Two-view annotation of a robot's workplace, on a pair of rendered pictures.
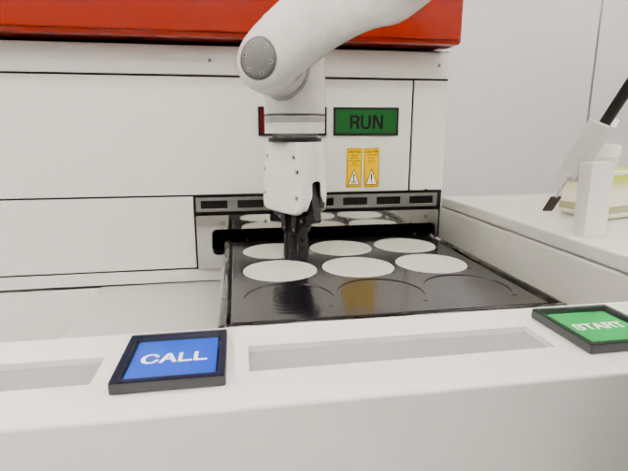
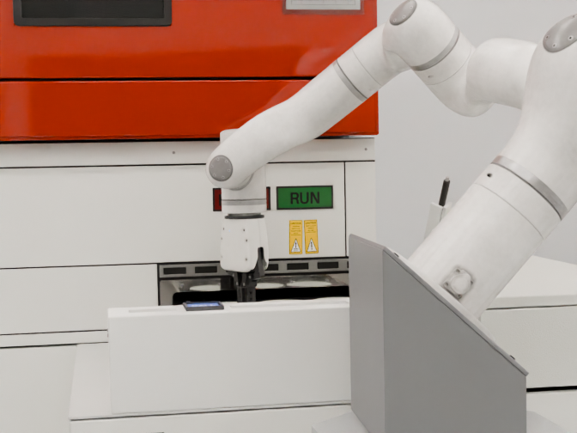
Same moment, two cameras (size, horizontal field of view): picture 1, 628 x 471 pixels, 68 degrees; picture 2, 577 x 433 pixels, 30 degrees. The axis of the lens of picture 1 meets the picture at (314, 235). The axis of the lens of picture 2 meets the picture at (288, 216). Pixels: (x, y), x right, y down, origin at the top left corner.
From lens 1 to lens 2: 1.36 m
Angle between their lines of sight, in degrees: 10
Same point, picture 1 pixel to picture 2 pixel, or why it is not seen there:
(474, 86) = (495, 121)
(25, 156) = (24, 233)
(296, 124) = (245, 207)
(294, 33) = (244, 154)
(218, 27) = (183, 131)
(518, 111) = not seen: hidden behind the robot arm
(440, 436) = (299, 326)
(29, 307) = (15, 362)
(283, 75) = (237, 178)
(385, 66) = (319, 152)
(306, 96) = (252, 187)
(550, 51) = not seen: outside the picture
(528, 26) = not seen: hidden behind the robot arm
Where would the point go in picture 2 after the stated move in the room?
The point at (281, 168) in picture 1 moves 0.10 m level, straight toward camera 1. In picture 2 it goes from (234, 238) to (236, 241)
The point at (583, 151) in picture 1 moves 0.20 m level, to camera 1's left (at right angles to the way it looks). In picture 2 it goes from (434, 222) to (320, 225)
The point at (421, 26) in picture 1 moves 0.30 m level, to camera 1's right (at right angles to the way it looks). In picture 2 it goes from (343, 123) to (493, 120)
